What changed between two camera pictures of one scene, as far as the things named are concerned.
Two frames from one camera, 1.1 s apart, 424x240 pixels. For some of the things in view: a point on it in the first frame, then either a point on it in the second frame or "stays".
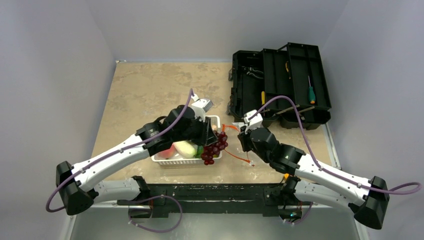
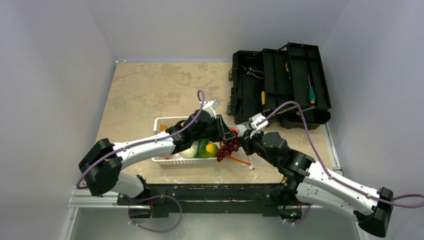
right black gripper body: (243, 139) stays
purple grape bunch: (211, 151) → (228, 145)
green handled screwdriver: (311, 95) stays
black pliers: (250, 69) stays
